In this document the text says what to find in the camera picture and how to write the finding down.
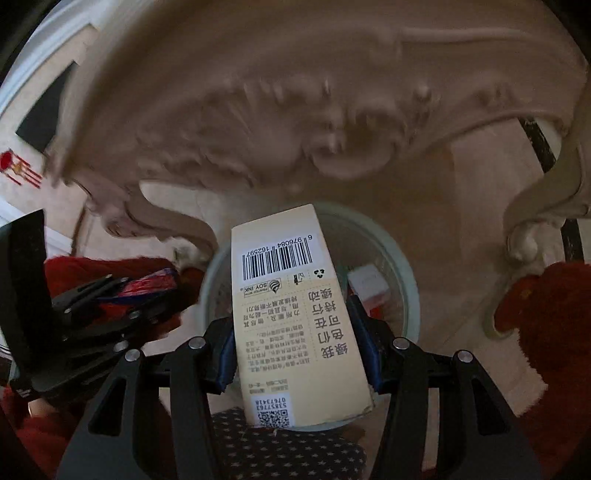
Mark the left hand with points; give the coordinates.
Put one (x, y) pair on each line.
(17, 409)

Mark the red fluffy right leg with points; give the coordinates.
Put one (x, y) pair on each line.
(551, 313)

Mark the red cigarette pack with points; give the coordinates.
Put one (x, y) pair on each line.
(372, 289)

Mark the red fluffy left leg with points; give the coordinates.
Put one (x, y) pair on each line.
(42, 442)

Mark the beige carton with barcode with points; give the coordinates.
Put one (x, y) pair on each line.
(299, 366)

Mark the red white snack packet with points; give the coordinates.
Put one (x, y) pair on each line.
(140, 294)

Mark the ornate white coffee table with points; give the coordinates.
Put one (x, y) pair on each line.
(239, 95)

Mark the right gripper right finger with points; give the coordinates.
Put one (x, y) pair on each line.
(478, 436)

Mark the red wall ornament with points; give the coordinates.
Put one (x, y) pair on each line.
(18, 170)

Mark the black wall television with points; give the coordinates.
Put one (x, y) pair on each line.
(39, 125)

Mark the red fluffy leg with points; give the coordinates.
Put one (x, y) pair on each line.
(42, 442)
(551, 313)

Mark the dark star pattern slipper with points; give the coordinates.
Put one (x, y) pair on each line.
(257, 453)

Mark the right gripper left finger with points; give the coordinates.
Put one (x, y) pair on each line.
(151, 418)

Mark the light blue mesh wastebasket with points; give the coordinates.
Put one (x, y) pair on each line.
(353, 240)

